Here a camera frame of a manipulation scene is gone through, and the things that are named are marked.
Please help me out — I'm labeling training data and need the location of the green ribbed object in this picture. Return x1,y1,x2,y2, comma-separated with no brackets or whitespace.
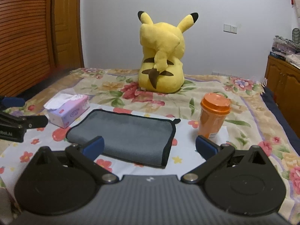
292,27,300,47

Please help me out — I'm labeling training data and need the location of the dark blue mattress edge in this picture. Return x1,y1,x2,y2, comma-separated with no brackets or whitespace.
261,85,300,155

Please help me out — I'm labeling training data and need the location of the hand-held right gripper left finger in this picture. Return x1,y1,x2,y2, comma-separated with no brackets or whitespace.
30,135,119,184

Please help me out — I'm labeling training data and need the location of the orange cup with lid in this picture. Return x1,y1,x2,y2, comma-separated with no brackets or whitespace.
198,92,231,139

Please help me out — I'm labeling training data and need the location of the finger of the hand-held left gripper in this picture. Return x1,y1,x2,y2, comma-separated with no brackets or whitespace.
0,96,26,108
0,111,49,129

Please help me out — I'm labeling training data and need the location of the pile of folded clothes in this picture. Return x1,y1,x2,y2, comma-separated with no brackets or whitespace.
272,35,300,70

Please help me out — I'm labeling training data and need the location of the floral bed sheet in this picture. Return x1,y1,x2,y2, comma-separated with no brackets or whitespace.
0,67,300,225

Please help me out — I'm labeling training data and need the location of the white wall socket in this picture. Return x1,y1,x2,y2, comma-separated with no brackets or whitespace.
223,24,238,34

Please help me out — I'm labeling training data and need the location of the purple tissue box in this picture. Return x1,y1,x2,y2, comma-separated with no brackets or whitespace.
43,93,91,129

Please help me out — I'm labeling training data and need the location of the yellow plush toy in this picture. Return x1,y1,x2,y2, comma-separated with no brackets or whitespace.
137,10,199,93

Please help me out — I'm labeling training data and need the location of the grey towel with black trim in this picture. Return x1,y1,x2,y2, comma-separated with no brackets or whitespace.
65,109,182,169

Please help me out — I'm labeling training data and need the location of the slatted wooden wardrobe door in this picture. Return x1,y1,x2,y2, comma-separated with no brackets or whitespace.
0,0,56,98

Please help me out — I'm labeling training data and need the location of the wooden cabinet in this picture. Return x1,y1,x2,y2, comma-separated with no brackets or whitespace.
264,55,300,127

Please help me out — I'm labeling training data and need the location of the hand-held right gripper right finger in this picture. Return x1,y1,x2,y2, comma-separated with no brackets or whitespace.
181,135,273,184

